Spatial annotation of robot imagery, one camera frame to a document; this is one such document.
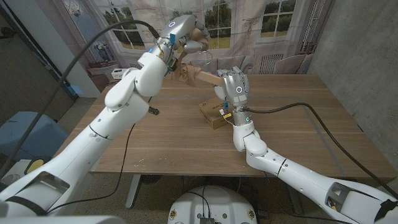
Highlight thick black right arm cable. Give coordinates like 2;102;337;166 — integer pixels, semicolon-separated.
244;102;398;200

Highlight wooden clip hanger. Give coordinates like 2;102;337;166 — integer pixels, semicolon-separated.
177;49;223;87

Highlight yellow and black object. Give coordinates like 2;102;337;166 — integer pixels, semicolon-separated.
24;156;52;175

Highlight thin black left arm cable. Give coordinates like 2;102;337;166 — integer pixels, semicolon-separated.
46;123;137;214

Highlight tan elastic arm wrap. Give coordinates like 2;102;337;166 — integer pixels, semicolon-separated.
172;27;210;87

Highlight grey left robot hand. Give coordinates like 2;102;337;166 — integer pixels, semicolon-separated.
157;14;211;58

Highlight brown cardboard box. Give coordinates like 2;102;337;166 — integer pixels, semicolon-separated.
198;98;237;131

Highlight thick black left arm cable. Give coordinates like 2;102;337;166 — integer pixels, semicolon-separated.
0;20;160;178

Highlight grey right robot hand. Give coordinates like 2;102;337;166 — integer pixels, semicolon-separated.
213;66;251;108

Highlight printed window backdrop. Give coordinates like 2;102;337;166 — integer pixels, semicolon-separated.
34;0;336;94

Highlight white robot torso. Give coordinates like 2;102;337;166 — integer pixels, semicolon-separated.
167;185;258;224

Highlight white power strip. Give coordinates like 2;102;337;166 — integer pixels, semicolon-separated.
111;68;131;80

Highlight grey table leg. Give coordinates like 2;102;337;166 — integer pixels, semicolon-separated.
284;185;304;215
126;174;142;209

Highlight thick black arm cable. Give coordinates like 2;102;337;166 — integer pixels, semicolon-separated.
244;102;398;200
0;20;160;178

